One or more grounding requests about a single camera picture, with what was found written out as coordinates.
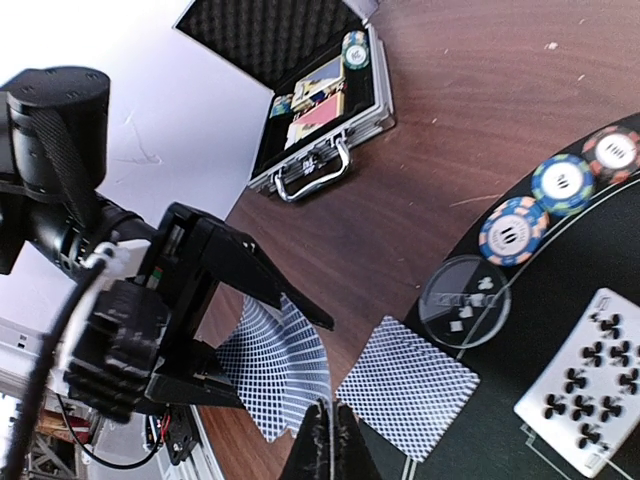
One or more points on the green chips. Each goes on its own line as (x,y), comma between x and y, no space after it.
(563,184)

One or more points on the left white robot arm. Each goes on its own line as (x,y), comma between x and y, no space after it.
(53,158)

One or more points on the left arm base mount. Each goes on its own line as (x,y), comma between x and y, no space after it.
(174,431)

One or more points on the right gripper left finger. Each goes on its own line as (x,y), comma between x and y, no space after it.
(309,455)

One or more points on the grey playing card deck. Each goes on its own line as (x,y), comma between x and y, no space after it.
(278,365)

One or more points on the grey dealer button disc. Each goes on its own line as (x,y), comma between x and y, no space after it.
(465,303)

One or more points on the black round poker mat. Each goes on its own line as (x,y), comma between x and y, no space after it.
(579,255)

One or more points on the orange black chips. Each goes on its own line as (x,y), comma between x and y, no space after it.
(612,153)

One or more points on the blue patterned card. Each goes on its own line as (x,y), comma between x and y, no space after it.
(585,403)

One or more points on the blue cream chips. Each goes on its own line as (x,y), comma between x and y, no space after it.
(513,231)

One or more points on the aluminium poker case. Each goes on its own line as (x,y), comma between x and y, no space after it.
(319,109)

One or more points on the mixed chip stack in case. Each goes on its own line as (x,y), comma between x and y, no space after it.
(355,53)

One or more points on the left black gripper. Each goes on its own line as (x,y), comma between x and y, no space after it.
(137,352)

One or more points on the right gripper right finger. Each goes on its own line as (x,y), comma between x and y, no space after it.
(352,458)

